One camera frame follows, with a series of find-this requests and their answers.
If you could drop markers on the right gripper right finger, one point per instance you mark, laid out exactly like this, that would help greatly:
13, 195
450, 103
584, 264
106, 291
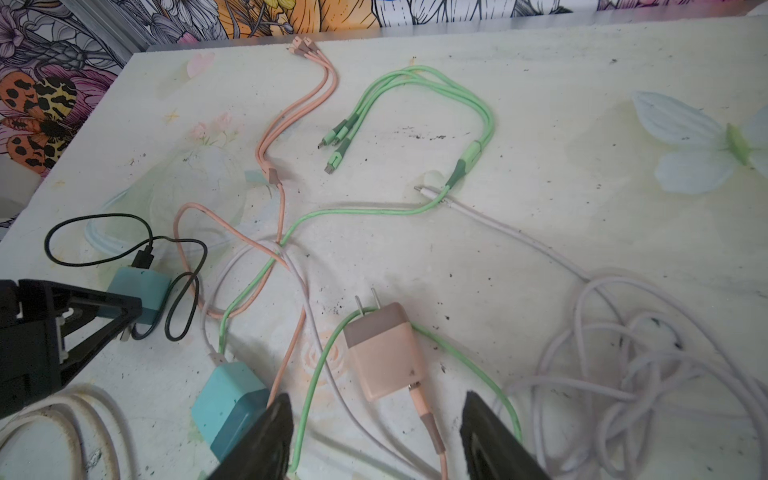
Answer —
491, 451

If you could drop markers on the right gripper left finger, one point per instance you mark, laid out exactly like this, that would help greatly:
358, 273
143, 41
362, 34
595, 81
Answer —
264, 450

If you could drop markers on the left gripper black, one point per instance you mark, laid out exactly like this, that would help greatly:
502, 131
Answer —
50, 332

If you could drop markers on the teal charger with white cable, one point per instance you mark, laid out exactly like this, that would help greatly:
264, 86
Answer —
230, 403

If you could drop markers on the teal charger with black cable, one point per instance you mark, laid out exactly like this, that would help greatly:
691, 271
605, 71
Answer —
149, 286

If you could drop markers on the pink charger plug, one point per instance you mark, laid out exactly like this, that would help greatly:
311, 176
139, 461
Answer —
384, 351

